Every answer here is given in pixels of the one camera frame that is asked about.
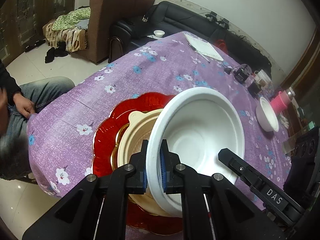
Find wooden cabinet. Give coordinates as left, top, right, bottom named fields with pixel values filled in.
left=275, top=27, right=320, bottom=135

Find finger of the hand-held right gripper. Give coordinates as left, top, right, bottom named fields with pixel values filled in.
left=218, top=148, right=304, bottom=228

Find dark chair backrest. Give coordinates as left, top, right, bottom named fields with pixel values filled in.
left=108, top=35, right=125, bottom=63

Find large white bowl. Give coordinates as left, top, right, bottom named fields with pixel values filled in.
left=146, top=87, right=245, bottom=217

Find white crumpled cloth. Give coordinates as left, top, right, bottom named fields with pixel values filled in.
left=279, top=112, right=289, bottom=128

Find large red plastic plate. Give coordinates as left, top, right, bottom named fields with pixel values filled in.
left=91, top=92, right=185, bottom=235

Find pink ribbed cup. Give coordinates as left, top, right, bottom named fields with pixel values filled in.
left=271, top=87, right=295, bottom=113

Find purple floral tablecloth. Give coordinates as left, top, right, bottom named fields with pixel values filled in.
left=26, top=31, right=293, bottom=220

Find black leather sofa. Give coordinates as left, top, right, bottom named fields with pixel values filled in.
left=110, top=1, right=272, bottom=75

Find small red plastic plate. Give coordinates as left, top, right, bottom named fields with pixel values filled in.
left=111, top=125, right=131, bottom=173

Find wooden wardrobe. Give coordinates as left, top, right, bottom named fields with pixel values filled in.
left=0, top=0, right=77, bottom=63

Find pen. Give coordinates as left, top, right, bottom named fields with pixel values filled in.
left=189, top=44, right=210, bottom=63

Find white plastic tub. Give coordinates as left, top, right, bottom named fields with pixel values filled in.
left=255, top=69, right=272, bottom=90

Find black slippers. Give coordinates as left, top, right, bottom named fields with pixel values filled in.
left=24, top=40, right=46, bottom=53

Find black round device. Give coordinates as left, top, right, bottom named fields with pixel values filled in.
left=234, top=66, right=248, bottom=82

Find dark glass jar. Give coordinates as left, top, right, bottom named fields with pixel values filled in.
left=248, top=80, right=262, bottom=97

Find white notebook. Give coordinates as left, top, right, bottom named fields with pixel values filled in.
left=185, top=33, right=224, bottom=62

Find brown armchair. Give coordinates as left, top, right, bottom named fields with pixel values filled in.
left=86, top=0, right=156, bottom=64

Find green patterned blanket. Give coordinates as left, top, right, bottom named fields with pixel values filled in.
left=54, top=7, right=91, bottom=30

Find small white bowl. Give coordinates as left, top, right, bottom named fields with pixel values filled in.
left=256, top=96, right=280, bottom=132

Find brown leaf print blanket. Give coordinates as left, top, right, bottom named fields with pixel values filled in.
left=42, top=20, right=88, bottom=53

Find black clothes pile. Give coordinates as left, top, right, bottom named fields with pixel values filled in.
left=45, top=42, right=68, bottom=63

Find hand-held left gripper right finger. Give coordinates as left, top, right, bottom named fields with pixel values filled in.
left=160, top=139, right=293, bottom=240

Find beige plastic bowl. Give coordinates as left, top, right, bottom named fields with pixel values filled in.
left=117, top=109, right=175, bottom=217

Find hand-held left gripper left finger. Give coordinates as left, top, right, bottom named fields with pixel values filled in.
left=22, top=139, right=150, bottom=240

